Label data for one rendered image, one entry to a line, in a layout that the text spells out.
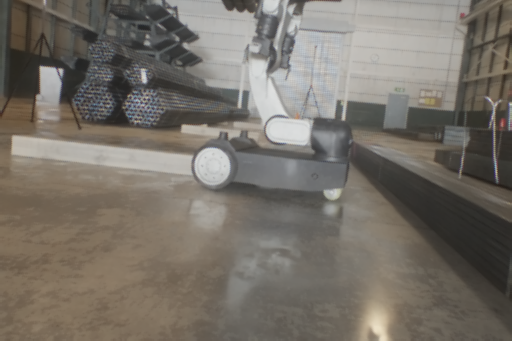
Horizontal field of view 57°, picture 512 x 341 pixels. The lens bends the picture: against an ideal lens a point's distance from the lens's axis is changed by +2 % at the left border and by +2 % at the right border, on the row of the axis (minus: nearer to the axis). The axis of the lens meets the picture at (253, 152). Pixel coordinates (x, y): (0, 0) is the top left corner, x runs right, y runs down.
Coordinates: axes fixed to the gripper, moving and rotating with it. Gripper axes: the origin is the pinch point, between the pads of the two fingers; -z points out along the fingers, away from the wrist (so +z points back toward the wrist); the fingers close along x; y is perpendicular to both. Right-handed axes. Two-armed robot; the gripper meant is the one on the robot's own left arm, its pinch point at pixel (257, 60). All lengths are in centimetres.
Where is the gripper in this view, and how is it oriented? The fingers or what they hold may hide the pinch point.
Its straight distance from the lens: 204.1
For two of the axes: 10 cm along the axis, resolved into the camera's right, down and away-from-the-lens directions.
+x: -9.2, -3.2, 2.1
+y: -2.4, 0.6, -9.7
